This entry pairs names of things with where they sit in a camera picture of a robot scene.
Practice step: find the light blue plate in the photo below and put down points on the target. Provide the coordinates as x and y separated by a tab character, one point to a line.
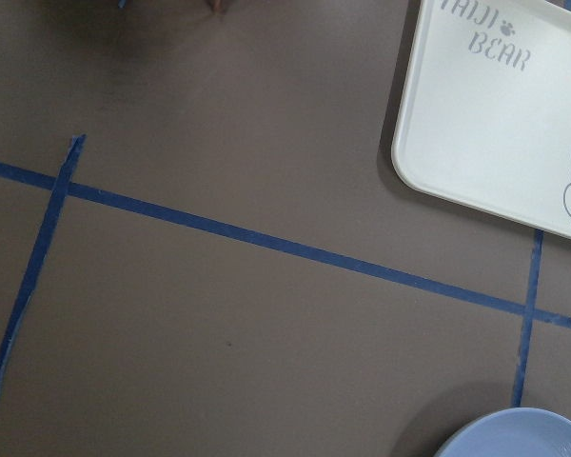
519	431

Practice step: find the white bear tray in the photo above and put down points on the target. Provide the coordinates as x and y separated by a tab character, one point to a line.
485	116

